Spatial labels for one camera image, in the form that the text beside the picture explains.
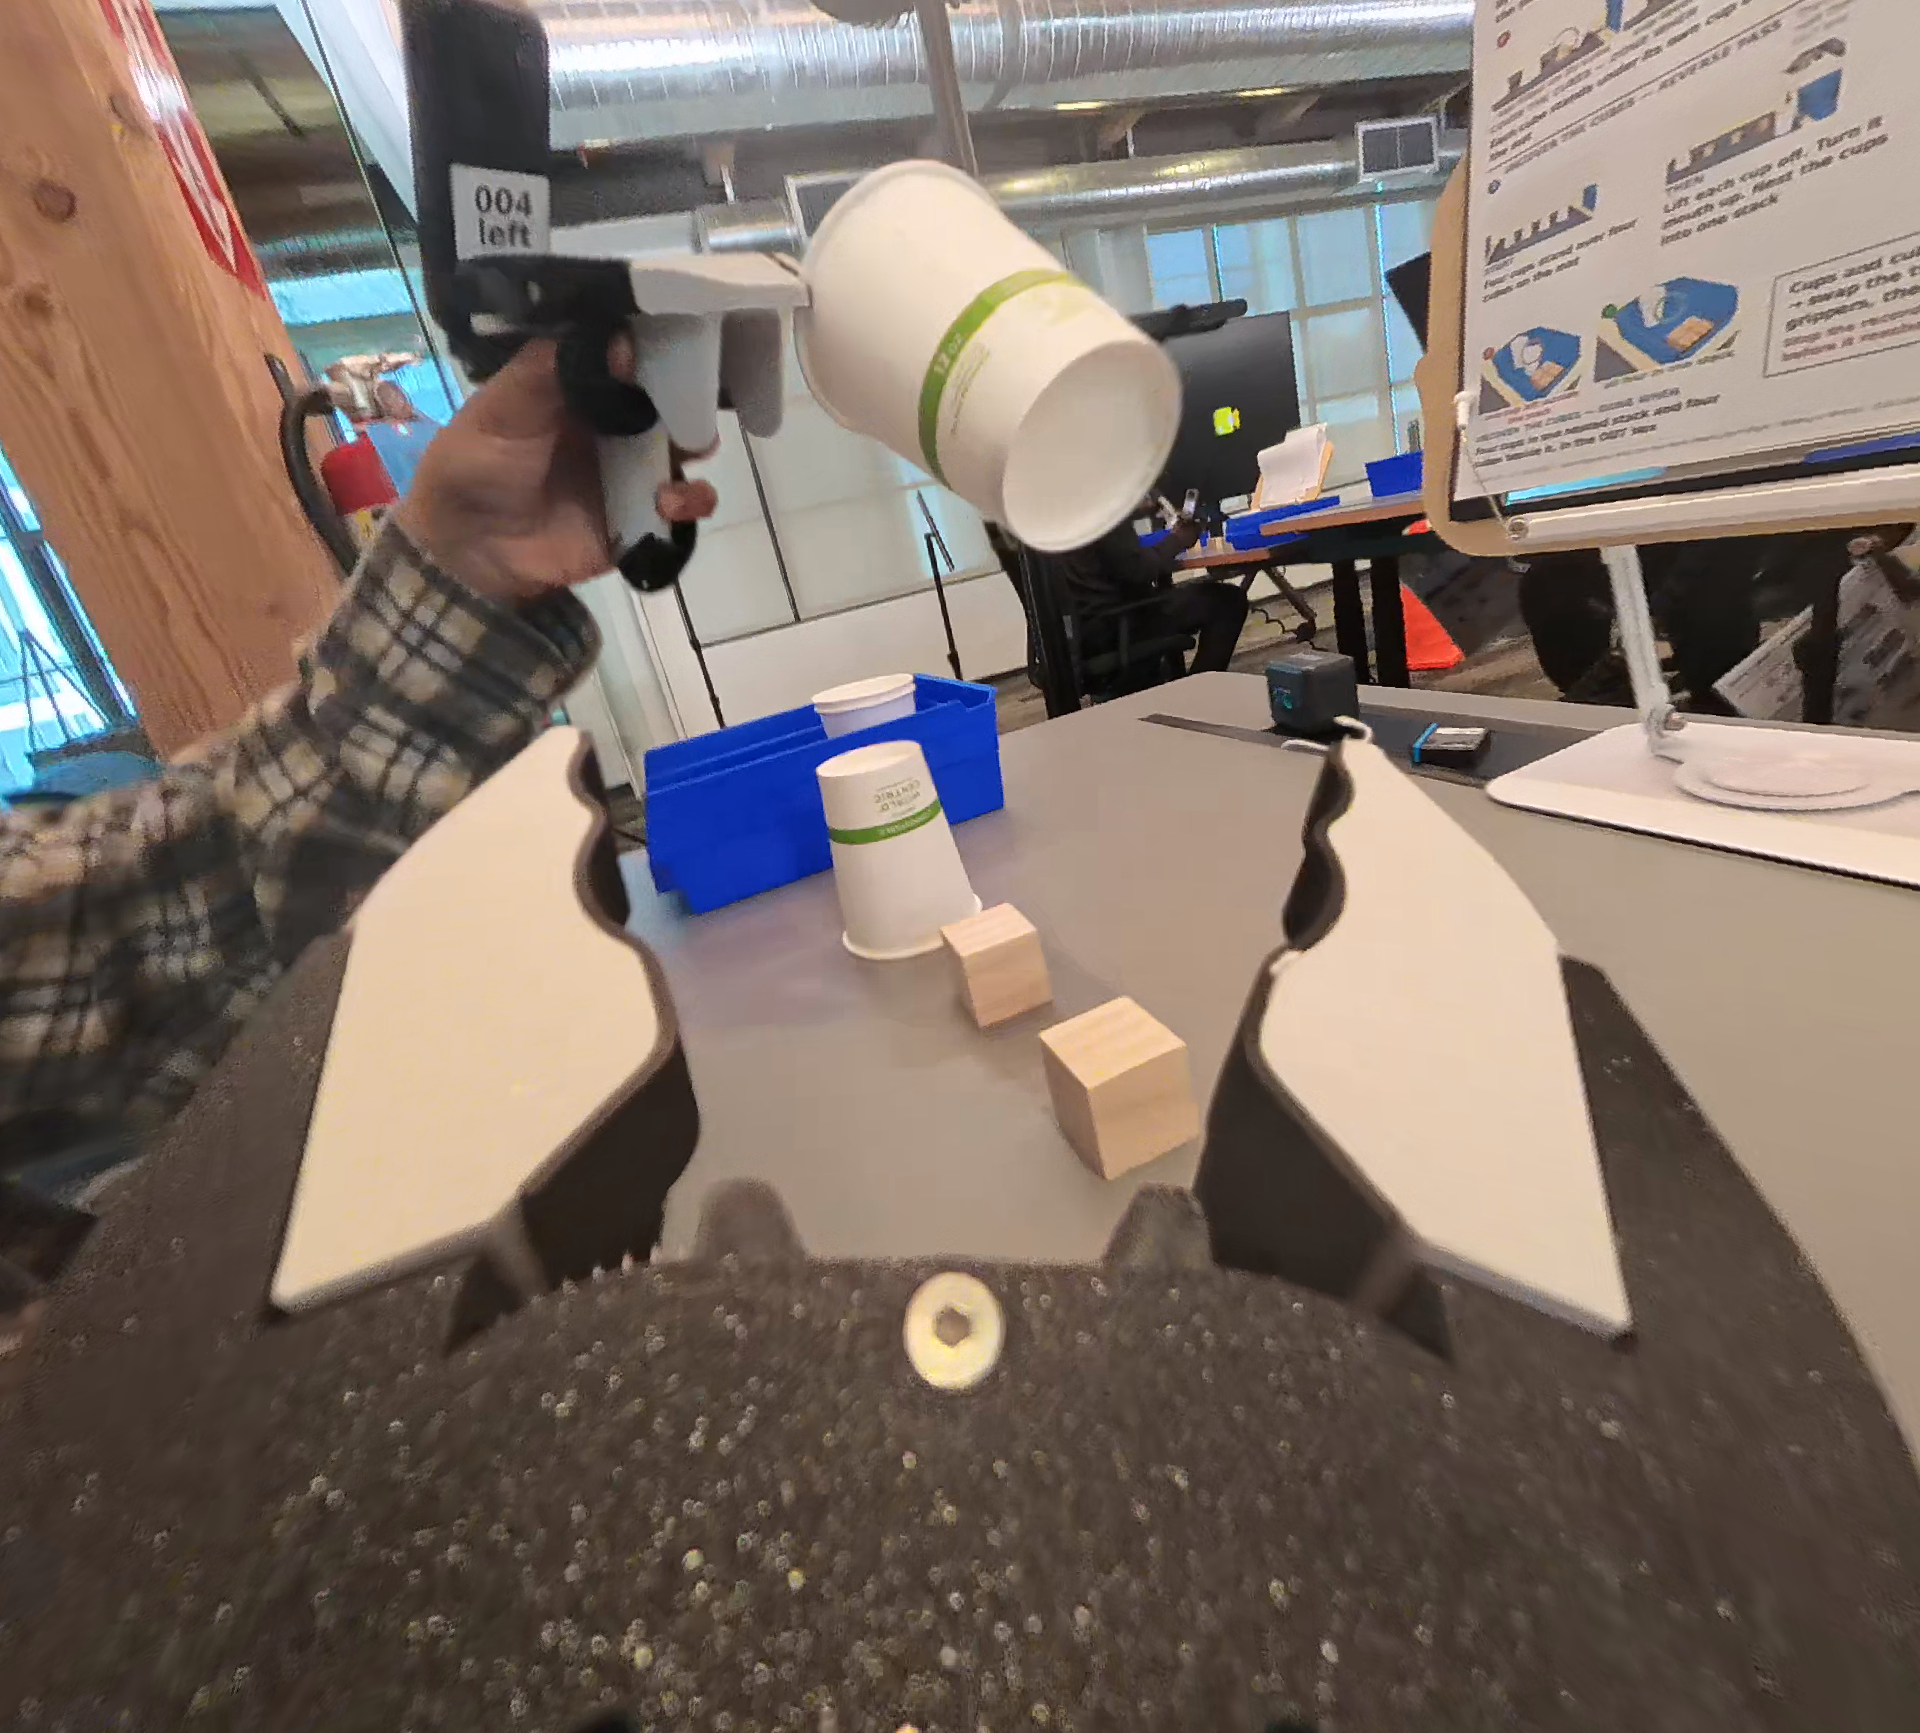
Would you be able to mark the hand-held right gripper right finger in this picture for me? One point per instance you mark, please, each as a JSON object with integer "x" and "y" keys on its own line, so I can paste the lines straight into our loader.
{"x": 1443, "y": 1057}

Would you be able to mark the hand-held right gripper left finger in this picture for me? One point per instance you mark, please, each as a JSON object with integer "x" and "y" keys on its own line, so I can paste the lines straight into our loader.
{"x": 477, "y": 1045}

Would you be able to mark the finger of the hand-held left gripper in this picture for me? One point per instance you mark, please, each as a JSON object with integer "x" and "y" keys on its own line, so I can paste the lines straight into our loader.
{"x": 755, "y": 371}
{"x": 720, "y": 280}

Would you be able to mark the white paper cup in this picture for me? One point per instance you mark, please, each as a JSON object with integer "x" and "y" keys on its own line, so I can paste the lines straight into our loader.
{"x": 865, "y": 721}
{"x": 958, "y": 321}
{"x": 865, "y": 690}
{"x": 899, "y": 862}

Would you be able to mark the wooden cube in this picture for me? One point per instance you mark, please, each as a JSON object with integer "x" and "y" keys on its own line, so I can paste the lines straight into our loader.
{"x": 1123, "y": 1097}
{"x": 998, "y": 967}

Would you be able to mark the blue plastic bin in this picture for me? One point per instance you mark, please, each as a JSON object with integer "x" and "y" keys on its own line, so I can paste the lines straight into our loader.
{"x": 1247, "y": 531}
{"x": 1397, "y": 475}
{"x": 750, "y": 821}

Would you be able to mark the person's left hand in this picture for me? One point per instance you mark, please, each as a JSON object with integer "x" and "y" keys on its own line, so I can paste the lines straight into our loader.
{"x": 495, "y": 486}

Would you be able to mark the small black battery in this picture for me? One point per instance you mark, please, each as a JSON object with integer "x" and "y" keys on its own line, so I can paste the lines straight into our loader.
{"x": 1448, "y": 744}

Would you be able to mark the white document stand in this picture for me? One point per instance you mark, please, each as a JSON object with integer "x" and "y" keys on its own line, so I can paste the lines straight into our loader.
{"x": 1620, "y": 793}

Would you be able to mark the black charger box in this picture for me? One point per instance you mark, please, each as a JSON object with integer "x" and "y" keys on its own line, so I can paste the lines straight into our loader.
{"x": 1309, "y": 692}

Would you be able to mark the red fire extinguisher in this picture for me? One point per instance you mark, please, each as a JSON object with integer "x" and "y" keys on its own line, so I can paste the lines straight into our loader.
{"x": 360, "y": 475}

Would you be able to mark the orange traffic cone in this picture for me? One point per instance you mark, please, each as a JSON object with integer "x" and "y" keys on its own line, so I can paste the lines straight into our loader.
{"x": 1432, "y": 638}

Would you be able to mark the black monitor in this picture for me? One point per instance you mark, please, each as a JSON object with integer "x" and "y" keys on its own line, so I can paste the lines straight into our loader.
{"x": 1199, "y": 415}

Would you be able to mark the wooden pillar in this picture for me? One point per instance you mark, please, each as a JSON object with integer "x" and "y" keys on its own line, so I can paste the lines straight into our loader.
{"x": 122, "y": 415}

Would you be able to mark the small document stand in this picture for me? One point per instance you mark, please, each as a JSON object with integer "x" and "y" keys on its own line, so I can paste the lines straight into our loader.
{"x": 1294, "y": 466}

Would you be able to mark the wooden table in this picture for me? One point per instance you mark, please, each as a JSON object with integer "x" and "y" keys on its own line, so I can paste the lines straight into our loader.
{"x": 1351, "y": 510}

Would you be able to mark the printed white bag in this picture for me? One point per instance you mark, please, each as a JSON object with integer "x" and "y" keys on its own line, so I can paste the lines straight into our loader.
{"x": 1847, "y": 655}

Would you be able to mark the printed instruction sheet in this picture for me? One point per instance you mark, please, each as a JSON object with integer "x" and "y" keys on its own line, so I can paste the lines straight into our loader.
{"x": 1651, "y": 113}

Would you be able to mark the red wall sign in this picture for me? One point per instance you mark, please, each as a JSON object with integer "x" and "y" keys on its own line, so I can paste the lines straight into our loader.
{"x": 163, "y": 96}

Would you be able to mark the silver ventilation duct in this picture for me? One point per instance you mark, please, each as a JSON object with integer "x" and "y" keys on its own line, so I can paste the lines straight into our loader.
{"x": 1199, "y": 36}

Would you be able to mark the thin silver duct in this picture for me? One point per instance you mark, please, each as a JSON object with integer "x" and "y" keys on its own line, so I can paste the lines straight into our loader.
{"x": 1273, "y": 172}

